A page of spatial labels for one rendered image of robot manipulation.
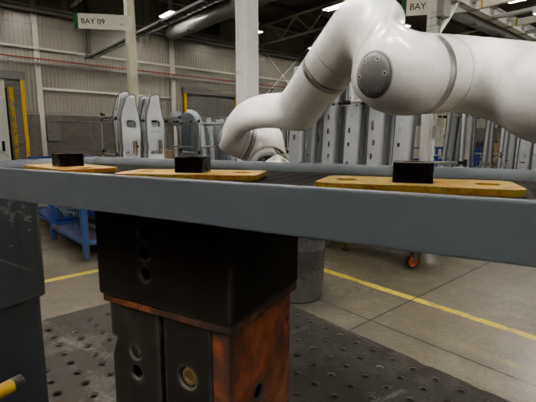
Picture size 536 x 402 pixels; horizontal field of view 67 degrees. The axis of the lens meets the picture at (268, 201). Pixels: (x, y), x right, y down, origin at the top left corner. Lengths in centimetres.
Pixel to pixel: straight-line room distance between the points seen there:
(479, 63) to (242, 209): 46
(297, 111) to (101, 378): 66
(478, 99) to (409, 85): 12
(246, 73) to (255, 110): 306
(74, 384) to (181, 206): 81
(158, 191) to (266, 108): 64
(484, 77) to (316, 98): 28
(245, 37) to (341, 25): 329
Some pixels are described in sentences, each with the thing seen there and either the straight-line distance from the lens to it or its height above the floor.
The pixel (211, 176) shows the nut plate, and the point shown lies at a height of 116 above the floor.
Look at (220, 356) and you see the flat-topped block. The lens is 23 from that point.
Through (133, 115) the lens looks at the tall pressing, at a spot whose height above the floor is 169.
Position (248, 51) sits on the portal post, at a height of 198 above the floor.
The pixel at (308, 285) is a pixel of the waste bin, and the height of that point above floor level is 14.
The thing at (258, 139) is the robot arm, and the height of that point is 118.
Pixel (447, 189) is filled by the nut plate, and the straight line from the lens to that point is 18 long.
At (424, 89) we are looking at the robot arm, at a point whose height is 124.
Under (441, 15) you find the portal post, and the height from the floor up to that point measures 292.
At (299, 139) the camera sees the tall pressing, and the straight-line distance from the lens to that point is 473.
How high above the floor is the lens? 118
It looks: 9 degrees down
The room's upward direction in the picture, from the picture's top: straight up
